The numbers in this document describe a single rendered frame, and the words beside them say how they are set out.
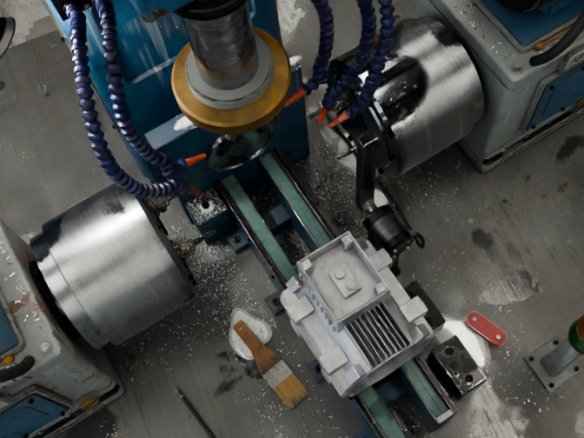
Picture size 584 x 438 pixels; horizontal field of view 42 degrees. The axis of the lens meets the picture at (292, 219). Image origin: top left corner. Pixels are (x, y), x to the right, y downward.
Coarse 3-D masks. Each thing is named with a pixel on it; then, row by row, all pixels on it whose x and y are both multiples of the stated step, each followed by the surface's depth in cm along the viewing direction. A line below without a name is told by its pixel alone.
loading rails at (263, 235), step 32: (224, 192) 149; (288, 192) 150; (256, 224) 147; (288, 224) 157; (320, 224) 146; (256, 256) 155; (384, 384) 141; (416, 384) 134; (384, 416) 132; (448, 416) 130
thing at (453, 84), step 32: (416, 32) 133; (448, 32) 133; (416, 64) 130; (448, 64) 130; (352, 96) 136; (384, 96) 129; (416, 96) 130; (448, 96) 131; (480, 96) 135; (352, 128) 146; (384, 128) 131; (416, 128) 131; (448, 128) 134; (384, 160) 139; (416, 160) 137
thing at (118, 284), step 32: (64, 224) 125; (96, 224) 123; (128, 224) 122; (160, 224) 123; (64, 256) 121; (96, 256) 121; (128, 256) 121; (160, 256) 122; (64, 288) 121; (96, 288) 121; (128, 288) 122; (160, 288) 124; (192, 288) 129; (96, 320) 122; (128, 320) 125
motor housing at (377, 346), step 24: (384, 312) 122; (312, 336) 123; (336, 336) 122; (360, 336) 120; (384, 336) 119; (408, 336) 120; (432, 336) 126; (360, 360) 120; (384, 360) 118; (408, 360) 132; (336, 384) 123; (360, 384) 130
